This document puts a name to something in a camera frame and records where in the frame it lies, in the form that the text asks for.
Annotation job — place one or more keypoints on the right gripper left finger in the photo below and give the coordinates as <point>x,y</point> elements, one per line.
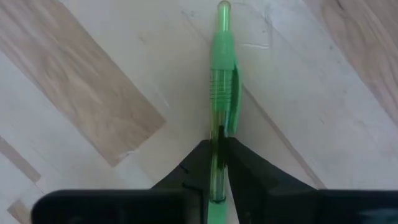
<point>192,177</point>

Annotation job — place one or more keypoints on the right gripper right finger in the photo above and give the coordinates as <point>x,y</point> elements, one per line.
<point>248,180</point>

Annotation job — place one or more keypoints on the translucent green pen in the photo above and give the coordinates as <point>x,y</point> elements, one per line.
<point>222,56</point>

